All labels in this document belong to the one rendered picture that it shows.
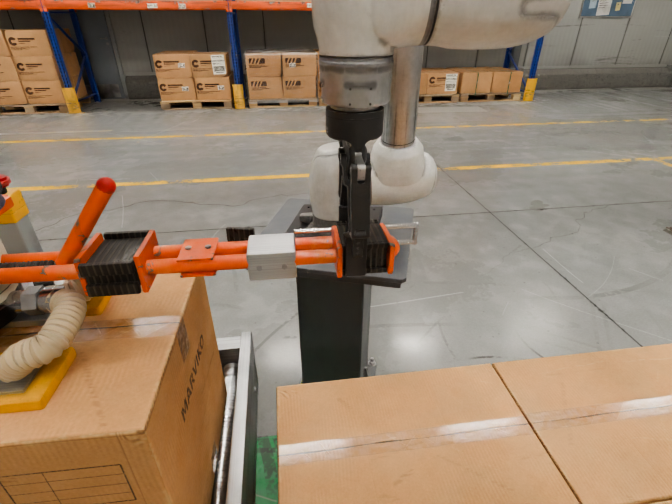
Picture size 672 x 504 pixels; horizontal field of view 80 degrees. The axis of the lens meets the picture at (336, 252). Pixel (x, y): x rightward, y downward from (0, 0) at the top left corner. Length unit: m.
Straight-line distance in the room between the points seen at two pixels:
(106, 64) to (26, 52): 1.45
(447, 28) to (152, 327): 0.59
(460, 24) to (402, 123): 0.68
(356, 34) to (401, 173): 0.77
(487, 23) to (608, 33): 10.93
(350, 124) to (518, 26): 0.21
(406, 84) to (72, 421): 0.98
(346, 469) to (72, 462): 0.54
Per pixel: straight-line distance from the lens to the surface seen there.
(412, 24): 0.51
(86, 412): 0.63
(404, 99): 1.15
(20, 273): 0.69
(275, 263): 0.58
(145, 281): 0.62
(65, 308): 0.67
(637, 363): 1.44
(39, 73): 8.50
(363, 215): 0.52
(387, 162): 1.20
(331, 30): 0.50
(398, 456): 1.00
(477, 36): 0.53
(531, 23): 0.55
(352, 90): 0.50
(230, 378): 1.16
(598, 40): 11.33
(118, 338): 0.73
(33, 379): 0.69
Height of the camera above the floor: 1.38
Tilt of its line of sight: 30 degrees down
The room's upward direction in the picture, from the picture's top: straight up
